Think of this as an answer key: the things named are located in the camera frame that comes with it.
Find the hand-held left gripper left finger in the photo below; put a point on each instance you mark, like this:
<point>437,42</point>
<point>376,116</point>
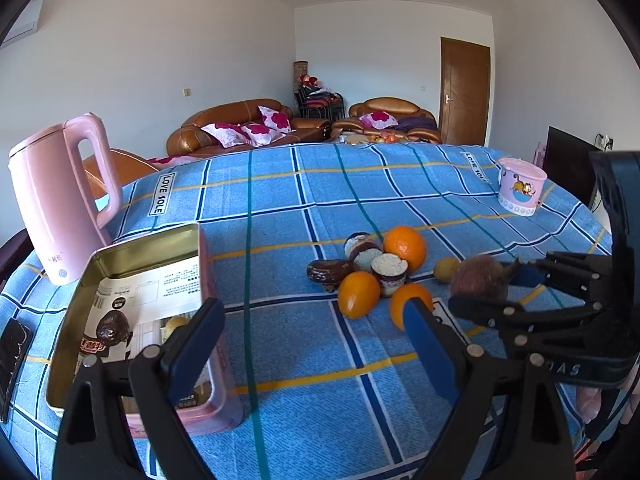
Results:
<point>192,355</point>

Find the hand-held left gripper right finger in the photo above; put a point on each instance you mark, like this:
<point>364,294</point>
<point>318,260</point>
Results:
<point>430,350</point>

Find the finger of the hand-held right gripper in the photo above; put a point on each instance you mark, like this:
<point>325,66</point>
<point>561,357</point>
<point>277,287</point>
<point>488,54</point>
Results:
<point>505,317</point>
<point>527,276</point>

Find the brown kiwi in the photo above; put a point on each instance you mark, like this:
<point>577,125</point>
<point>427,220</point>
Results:
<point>477,277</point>

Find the small round orange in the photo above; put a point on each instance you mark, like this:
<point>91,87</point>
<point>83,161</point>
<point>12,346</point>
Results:
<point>402,310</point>

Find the small yellow lemon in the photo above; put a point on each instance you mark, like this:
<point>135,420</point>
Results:
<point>445,270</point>

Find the small elongated orange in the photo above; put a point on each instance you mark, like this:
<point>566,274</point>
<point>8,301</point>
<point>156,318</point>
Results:
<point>359,294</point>

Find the large round orange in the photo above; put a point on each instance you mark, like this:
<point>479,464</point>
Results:
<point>406,247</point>

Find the pink tin box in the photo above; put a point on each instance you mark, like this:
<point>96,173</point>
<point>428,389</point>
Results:
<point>150,247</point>

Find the person's right hand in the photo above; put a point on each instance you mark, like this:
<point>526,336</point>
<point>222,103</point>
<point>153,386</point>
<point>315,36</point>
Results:
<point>587,402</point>

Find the white printed leaflet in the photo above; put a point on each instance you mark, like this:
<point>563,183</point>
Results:
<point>150,295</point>

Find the pink cartoon cup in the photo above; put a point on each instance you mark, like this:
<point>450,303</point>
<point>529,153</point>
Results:
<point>520,190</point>

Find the cream-topped chocolate pastry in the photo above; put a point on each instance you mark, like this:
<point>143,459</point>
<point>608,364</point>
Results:
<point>390,272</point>
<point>367,260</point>

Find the black television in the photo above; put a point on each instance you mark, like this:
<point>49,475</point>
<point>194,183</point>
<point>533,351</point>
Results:
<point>565,160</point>

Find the dark chocolate round pastry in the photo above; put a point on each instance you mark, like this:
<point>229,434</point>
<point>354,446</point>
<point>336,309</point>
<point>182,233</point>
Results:
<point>330,272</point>

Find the chocolate cream layered pastry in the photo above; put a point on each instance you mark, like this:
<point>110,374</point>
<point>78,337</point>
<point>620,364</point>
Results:
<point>361,242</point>

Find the black flat object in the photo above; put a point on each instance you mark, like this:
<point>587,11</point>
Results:
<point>12,360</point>

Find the purple cloth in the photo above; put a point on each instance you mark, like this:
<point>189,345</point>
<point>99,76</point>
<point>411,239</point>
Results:
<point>417,124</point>

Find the blue checked tablecloth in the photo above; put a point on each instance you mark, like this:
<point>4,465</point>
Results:
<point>300,200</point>

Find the brown wooden door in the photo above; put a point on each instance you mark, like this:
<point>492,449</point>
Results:
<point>465,95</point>

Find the pink floral cloth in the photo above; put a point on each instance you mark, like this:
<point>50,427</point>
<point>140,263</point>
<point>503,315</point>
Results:
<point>172,160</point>

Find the brown leather armchair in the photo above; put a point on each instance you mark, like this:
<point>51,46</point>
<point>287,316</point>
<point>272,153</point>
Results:
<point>130,165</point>

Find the dark wooden furniture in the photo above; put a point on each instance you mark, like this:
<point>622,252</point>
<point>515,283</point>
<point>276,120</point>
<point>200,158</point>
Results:
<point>15,255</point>

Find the cluttered coffee table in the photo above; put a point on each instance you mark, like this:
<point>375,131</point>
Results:
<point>370,136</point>

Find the white pink floral pillow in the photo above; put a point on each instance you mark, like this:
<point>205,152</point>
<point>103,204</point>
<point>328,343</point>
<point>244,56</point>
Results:
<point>225,134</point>
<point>261,133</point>
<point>275,117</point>
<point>379,120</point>

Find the short brown leather sofa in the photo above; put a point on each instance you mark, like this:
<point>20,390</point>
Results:
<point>390,105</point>

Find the pink electric kettle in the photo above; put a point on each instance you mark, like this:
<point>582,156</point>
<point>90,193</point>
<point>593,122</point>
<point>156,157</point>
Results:
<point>50,185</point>

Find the long brown leather sofa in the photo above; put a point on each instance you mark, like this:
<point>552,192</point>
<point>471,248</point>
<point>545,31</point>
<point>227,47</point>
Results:
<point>235,112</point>

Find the stack of black chairs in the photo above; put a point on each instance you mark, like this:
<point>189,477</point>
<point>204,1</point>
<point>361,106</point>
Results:
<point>315,105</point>

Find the red plush toy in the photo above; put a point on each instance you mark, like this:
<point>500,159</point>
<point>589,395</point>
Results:
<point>307,80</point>

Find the tall brown cylinder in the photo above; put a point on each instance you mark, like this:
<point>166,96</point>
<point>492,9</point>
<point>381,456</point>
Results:
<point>300,70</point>

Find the white air conditioner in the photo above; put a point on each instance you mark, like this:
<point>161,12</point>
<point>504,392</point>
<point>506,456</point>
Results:
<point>25,22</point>

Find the wall power socket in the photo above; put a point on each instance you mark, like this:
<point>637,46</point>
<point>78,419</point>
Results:
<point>605,141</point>

